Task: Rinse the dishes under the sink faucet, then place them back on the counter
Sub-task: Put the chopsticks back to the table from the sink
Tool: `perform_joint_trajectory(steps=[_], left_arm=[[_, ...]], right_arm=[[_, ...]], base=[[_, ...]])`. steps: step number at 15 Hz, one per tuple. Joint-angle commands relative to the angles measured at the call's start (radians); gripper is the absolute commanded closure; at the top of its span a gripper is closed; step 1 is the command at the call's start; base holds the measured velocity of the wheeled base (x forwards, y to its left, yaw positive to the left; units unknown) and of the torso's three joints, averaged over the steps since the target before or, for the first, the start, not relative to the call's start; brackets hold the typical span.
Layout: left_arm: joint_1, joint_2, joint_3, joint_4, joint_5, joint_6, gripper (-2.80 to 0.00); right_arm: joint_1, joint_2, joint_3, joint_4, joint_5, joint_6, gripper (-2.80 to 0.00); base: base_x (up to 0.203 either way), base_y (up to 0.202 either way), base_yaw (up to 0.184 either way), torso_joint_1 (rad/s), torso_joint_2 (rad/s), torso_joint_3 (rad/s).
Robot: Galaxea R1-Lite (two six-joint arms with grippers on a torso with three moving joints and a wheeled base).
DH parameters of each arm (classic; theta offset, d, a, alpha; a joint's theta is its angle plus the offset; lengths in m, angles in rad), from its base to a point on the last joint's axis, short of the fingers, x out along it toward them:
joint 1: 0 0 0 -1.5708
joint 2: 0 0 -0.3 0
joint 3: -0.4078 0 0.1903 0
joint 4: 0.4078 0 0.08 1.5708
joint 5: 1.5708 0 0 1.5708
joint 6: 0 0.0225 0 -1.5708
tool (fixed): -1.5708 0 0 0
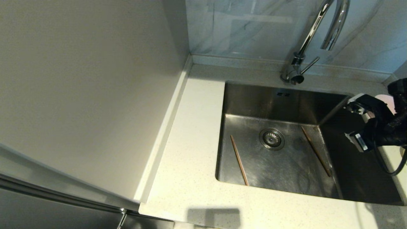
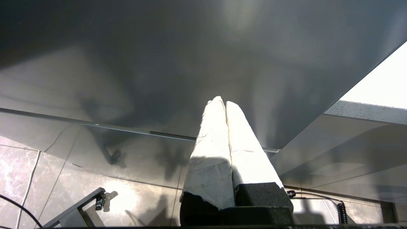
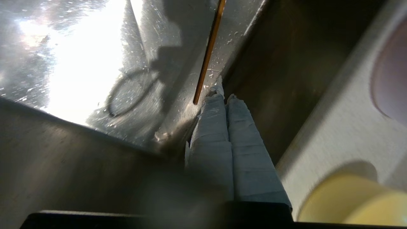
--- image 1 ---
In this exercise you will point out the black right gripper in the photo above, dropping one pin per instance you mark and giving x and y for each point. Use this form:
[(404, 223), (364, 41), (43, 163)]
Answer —
[(380, 124)]

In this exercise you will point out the pink plastic bowl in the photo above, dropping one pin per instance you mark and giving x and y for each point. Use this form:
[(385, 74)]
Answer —
[(386, 101)]

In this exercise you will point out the brown wooden chopstick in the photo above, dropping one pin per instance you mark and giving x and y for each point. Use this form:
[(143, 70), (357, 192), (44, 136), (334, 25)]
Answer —
[(239, 159), (316, 151)]

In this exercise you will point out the chrome faucet lever rod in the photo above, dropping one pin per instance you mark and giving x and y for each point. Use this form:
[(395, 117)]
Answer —
[(310, 65)]

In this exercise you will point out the stainless steel sink basin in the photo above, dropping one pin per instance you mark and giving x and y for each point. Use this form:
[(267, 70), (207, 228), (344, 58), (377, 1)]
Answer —
[(286, 165)]

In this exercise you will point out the round metal drain strainer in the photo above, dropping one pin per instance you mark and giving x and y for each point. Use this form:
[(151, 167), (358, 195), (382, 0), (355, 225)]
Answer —
[(272, 139)]

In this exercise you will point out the chrome gooseneck faucet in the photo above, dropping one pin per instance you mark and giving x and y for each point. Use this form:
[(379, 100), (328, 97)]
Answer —
[(313, 28)]

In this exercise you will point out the under-counter cabinet front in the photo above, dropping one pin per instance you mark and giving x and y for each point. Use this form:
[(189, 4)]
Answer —
[(146, 223)]

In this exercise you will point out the tall cabinet unit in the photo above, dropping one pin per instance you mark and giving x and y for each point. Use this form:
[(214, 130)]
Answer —
[(79, 95)]

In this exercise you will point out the silver cabinet rail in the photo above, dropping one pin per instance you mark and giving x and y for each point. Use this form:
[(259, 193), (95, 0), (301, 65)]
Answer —
[(63, 197)]

